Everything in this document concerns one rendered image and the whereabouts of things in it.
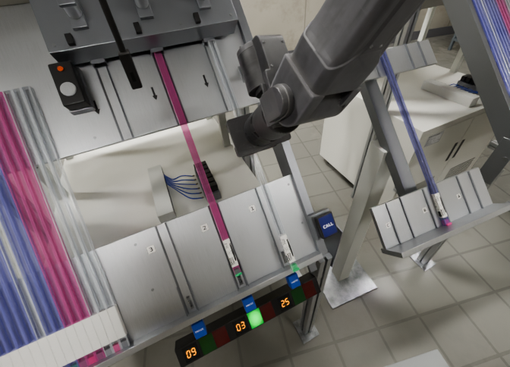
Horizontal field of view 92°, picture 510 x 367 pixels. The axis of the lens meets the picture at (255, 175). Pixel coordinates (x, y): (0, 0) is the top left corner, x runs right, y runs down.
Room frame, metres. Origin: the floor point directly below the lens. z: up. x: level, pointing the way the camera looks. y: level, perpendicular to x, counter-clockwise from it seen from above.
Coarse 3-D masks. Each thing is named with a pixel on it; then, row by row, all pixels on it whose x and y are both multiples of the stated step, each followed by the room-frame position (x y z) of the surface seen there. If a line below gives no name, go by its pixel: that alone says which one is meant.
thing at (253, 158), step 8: (208, 40) 0.56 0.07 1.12; (216, 48) 0.55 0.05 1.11; (216, 56) 0.54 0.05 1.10; (216, 64) 0.53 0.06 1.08; (224, 72) 0.52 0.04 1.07; (224, 80) 0.50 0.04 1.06; (224, 88) 0.50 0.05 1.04; (232, 96) 0.48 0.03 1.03; (232, 104) 0.47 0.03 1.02; (240, 112) 0.46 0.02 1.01; (256, 160) 0.40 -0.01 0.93; (256, 168) 0.38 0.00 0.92; (264, 176) 0.38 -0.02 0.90; (264, 184) 0.36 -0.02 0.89; (264, 192) 0.35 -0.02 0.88; (272, 200) 0.34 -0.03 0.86; (272, 208) 0.33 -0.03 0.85; (272, 216) 0.32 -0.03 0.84; (280, 224) 0.31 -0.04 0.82; (280, 232) 0.30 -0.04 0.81; (296, 264) 0.25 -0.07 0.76
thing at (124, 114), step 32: (0, 32) 0.53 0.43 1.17; (32, 32) 0.54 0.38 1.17; (0, 64) 0.49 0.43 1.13; (32, 64) 0.50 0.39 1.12; (96, 64) 0.52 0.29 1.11; (192, 64) 0.56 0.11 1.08; (224, 64) 0.57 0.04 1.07; (96, 96) 0.47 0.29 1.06; (128, 96) 0.49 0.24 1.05; (160, 96) 0.50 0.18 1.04; (192, 96) 0.51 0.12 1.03; (224, 96) 0.52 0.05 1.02; (64, 128) 0.42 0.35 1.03; (96, 128) 0.43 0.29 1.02; (128, 128) 0.44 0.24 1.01; (160, 128) 0.45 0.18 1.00
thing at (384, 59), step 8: (384, 56) 0.64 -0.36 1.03; (384, 64) 0.63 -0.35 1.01; (392, 72) 0.61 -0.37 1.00; (392, 80) 0.60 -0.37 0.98; (392, 88) 0.59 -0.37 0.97; (400, 96) 0.57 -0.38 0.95; (400, 104) 0.55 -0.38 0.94; (400, 112) 0.54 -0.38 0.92; (408, 120) 0.52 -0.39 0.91; (408, 128) 0.51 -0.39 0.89; (416, 136) 0.49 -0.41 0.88; (416, 144) 0.48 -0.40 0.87; (416, 152) 0.47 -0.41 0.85; (424, 160) 0.45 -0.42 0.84; (424, 168) 0.43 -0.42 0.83; (424, 176) 0.42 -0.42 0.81; (432, 176) 0.42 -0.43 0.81; (432, 184) 0.40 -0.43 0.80; (432, 192) 0.39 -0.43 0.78
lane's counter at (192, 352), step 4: (192, 344) 0.15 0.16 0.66; (196, 344) 0.15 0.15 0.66; (184, 348) 0.14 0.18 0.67; (188, 348) 0.14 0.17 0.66; (192, 348) 0.14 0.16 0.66; (196, 348) 0.14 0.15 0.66; (184, 352) 0.14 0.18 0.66; (188, 352) 0.14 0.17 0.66; (192, 352) 0.14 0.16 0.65; (196, 352) 0.14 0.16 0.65; (184, 356) 0.13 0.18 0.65; (188, 356) 0.13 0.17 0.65; (192, 356) 0.13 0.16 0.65; (196, 356) 0.13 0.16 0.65; (188, 360) 0.12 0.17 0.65; (192, 360) 0.12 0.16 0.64
